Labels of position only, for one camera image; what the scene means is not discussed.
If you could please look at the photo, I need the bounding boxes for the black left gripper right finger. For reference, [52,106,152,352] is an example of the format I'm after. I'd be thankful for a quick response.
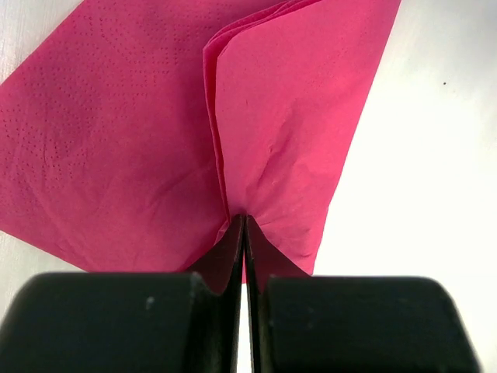
[244,216,480,372]

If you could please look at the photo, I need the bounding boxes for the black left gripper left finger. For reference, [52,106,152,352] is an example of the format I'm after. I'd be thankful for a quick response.
[1,216,244,372]

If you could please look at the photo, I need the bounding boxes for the pink paper napkin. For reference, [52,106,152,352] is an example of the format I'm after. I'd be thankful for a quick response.
[1,1,399,273]

